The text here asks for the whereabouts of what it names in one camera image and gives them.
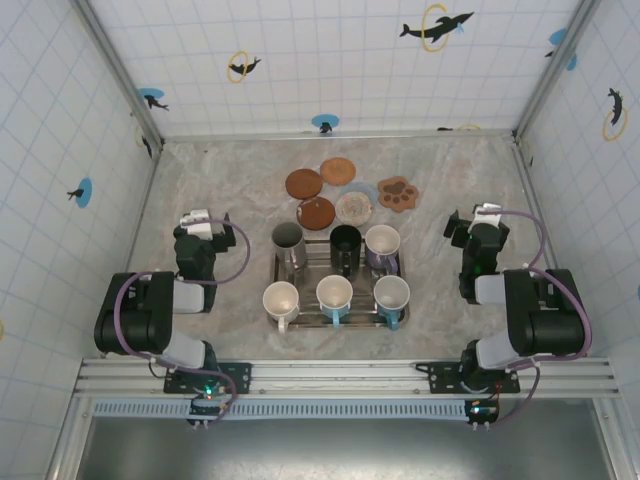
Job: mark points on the brown paw shaped coaster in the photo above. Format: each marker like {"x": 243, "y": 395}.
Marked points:
{"x": 397, "y": 195}

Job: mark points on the stainless steel cup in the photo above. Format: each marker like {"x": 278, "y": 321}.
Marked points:
{"x": 287, "y": 240}

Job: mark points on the purple mug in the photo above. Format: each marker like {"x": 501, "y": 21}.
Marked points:
{"x": 382, "y": 240}

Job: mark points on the white mug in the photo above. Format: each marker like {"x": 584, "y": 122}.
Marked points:
{"x": 281, "y": 297}

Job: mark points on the blue flower print mug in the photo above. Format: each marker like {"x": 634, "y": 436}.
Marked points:
{"x": 391, "y": 292}

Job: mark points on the dark brown wooden coaster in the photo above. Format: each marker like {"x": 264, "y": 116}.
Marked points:
{"x": 304, "y": 184}

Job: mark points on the brown coaster with white marks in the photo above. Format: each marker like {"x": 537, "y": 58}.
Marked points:
{"x": 316, "y": 214}

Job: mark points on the black mug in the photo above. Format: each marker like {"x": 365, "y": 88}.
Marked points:
{"x": 345, "y": 240}

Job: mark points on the woven rattan coaster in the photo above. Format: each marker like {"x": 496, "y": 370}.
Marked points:
{"x": 338, "y": 170}

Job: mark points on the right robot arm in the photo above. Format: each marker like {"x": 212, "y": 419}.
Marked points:
{"x": 545, "y": 320}

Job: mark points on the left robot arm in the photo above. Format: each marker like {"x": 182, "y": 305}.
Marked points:
{"x": 135, "y": 310}

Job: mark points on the low black and yellow sticker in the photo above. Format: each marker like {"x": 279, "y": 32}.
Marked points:
{"x": 445, "y": 129}

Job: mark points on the stainless steel tray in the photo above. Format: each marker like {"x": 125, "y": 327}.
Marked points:
{"x": 361, "y": 300}

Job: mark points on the plain light blue mug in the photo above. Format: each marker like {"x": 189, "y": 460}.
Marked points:
{"x": 334, "y": 292}

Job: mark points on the controller board with green light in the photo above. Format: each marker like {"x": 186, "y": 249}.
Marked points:
{"x": 482, "y": 411}
{"x": 210, "y": 395}

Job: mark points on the grey metal sheet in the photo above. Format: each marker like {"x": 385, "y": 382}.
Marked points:
{"x": 350, "y": 450}

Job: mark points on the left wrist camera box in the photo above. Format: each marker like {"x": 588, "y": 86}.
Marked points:
{"x": 200, "y": 227}

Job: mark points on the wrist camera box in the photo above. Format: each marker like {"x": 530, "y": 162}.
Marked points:
{"x": 487, "y": 216}
{"x": 200, "y": 227}

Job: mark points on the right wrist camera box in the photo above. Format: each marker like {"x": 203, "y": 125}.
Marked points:
{"x": 487, "y": 216}

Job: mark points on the aluminium table edge rail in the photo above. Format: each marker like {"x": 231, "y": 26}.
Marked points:
{"x": 150, "y": 190}
{"x": 350, "y": 135}
{"x": 530, "y": 190}

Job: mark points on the aluminium mounting rail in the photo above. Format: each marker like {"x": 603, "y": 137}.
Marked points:
{"x": 340, "y": 372}

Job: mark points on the aluminium frame post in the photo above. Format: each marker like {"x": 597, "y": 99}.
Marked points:
{"x": 555, "y": 75}
{"x": 120, "y": 75}

